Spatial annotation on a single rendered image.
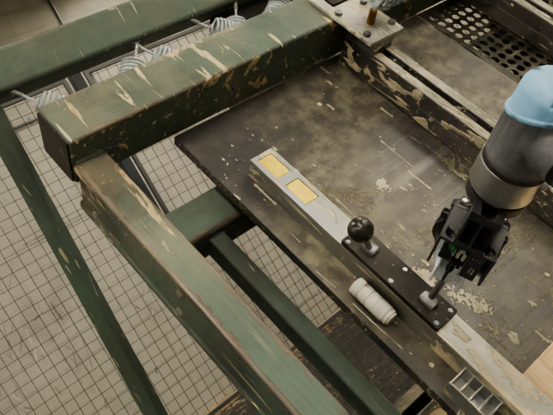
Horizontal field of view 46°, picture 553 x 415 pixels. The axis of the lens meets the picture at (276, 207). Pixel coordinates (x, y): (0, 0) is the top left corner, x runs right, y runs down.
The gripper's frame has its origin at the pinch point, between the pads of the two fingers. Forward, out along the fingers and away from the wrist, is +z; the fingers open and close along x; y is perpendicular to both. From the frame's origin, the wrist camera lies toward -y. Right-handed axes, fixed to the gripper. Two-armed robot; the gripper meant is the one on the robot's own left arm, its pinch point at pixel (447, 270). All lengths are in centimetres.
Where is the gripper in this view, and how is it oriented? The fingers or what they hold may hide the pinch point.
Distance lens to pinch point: 94.7
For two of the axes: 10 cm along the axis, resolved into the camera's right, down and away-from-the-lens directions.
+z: -1.3, 6.2, 7.7
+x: 8.8, 4.4, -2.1
